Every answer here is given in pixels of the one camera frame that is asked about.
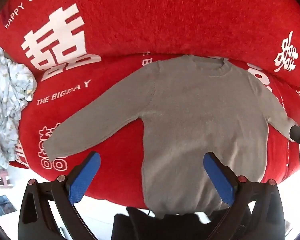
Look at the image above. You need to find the grey knit sweater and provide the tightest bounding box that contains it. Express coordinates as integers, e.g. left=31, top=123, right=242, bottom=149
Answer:
left=44, top=55, right=297, bottom=216

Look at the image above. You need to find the dark floor mat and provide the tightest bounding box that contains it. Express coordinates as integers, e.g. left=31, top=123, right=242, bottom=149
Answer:
left=0, top=195, right=17, bottom=216

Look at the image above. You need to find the pink patterned stool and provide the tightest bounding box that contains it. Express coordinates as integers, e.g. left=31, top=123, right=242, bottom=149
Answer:
left=0, top=169, right=13, bottom=189

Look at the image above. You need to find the light floral cloth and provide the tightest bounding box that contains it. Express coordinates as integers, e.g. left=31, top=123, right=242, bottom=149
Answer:
left=0, top=47, right=37, bottom=168

